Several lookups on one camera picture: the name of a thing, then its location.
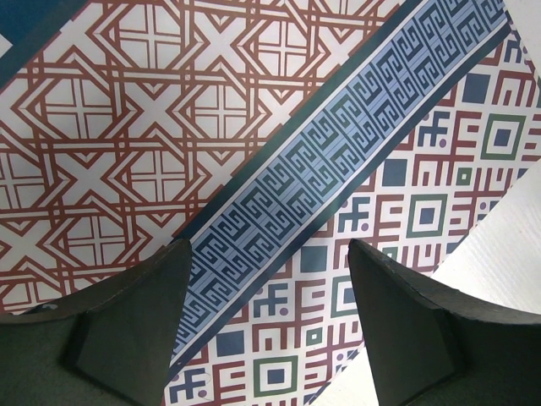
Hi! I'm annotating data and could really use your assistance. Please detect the patterned cloth placemat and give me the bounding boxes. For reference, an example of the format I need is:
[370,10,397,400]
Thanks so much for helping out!
[1,1,540,405]

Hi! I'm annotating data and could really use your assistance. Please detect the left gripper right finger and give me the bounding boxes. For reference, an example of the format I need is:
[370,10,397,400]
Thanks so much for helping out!
[348,239,540,405]

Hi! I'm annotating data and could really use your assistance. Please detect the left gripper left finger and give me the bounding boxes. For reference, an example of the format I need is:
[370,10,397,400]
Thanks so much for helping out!
[1,239,191,405]

